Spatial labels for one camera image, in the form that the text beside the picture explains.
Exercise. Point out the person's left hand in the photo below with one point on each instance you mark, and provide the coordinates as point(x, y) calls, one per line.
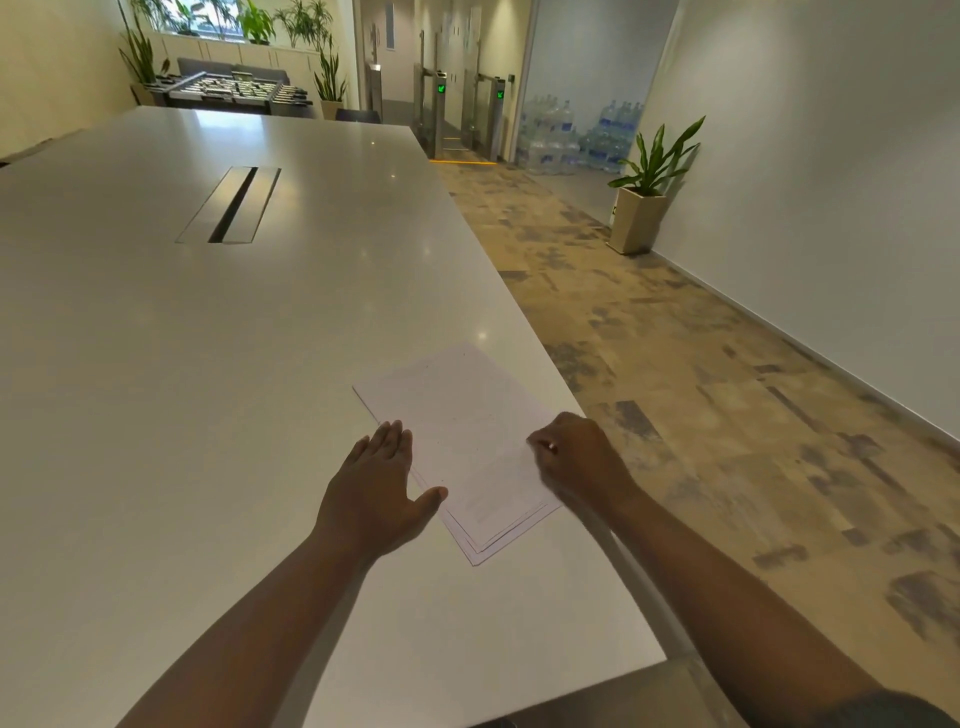
point(371, 499)

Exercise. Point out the person's right hand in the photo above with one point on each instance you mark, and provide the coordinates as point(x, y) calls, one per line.
point(585, 465)

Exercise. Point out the person's right fingers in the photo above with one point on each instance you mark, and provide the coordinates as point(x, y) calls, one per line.
point(541, 454)

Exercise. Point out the person's left thumb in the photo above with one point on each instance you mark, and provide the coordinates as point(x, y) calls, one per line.
point(429, 503)

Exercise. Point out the white paper stack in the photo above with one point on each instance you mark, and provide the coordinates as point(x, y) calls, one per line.
point(465, 427)

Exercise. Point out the person's right forearm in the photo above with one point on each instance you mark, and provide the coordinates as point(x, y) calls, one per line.
point(720, 615)

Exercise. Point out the person's left forearm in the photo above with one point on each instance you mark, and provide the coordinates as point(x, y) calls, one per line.
point(255, 637)

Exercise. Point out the beige square planter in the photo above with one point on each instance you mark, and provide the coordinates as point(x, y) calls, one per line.
point(636, 221)

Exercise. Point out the green leafy potted plant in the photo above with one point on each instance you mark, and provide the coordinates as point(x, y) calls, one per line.
point(656, 161)

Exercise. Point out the stack of water bottle packs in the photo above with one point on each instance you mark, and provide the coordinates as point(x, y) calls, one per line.
point(611, 139)
point(547, 135)

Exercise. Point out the dark chair back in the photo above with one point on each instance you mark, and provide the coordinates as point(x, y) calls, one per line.
point(358, 115)

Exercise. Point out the short snake plant in pot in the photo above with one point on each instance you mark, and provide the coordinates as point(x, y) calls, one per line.
point(330, 86)

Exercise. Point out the grey shirt sleeve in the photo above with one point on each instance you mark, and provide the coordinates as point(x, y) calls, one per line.
point(900, 711)

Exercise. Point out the foosball table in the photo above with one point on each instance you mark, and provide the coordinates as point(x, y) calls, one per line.
point(229, 90)

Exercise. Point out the grey sofa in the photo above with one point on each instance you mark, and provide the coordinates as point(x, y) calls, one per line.
point(196, 67)

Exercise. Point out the white low cabinet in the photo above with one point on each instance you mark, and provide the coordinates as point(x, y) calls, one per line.
point(225, 51)

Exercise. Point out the row of window plants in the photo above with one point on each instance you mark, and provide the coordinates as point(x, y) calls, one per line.
point(255, 19)

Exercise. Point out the tall snake plant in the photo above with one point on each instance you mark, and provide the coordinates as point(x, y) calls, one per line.
point(141, 60)

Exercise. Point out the steel turnstile gate post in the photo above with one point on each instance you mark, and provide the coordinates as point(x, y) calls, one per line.
point(495, 116)
point(435, 112)

